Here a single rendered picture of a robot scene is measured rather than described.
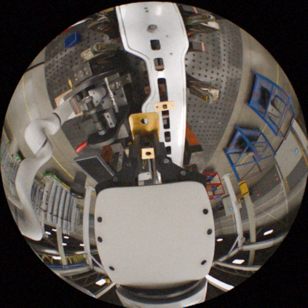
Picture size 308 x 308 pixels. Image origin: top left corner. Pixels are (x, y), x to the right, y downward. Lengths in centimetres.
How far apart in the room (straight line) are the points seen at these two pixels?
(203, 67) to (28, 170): 104
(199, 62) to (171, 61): 39
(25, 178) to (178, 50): 68
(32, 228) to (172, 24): 81
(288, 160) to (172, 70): 788
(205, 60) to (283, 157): 768
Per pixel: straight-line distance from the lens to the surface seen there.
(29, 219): 45
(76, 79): 33
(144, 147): 15
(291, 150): 790
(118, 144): 42
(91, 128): 32
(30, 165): 49
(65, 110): 71
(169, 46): 41
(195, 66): 76
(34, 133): 54
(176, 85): 42
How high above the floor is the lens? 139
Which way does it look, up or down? 39 degrees down
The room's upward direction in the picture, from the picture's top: 174 degrees clockwise
